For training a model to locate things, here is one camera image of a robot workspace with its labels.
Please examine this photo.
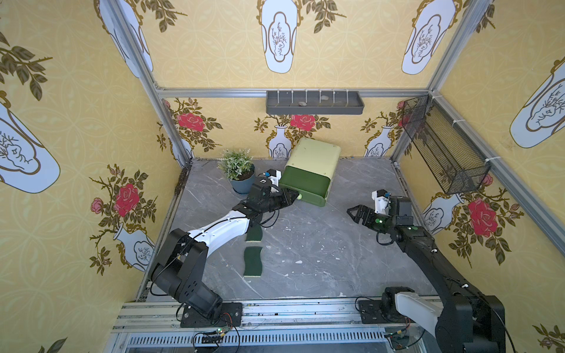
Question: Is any green scrub sponge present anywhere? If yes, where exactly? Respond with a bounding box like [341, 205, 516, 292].
[245, 224, 263, 243]
[244, 247, 263, 278]

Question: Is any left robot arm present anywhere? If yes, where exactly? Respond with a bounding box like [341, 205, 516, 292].
[149, 169, 301, 324]

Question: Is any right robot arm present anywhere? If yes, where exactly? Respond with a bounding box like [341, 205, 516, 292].
[347, 204, 506, 352]

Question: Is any green drawer cabinet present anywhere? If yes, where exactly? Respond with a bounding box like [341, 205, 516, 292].
[285, 138, 341, 187]

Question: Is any potted green plant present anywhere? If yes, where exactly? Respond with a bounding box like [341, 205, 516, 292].
[218, 149, 255, 195]

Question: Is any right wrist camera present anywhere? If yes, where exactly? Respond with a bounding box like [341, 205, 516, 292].
[372, 189, 391, 216]

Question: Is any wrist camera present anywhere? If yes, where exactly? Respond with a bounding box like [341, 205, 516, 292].
[372, 189, 391, 216]
[264, 169, 282, 186]

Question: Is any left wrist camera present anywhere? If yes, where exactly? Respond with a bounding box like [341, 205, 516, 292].
[264, 169, 282, 186]

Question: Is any grey wall shelf tray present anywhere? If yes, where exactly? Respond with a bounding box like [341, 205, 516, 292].
[266, 89, 365, 116]

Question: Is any black wire mesh basket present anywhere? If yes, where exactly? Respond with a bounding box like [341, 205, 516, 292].
[400, 96, 491, 194]

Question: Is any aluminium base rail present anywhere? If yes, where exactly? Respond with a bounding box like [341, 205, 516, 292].
[104, 297, 439, 352]

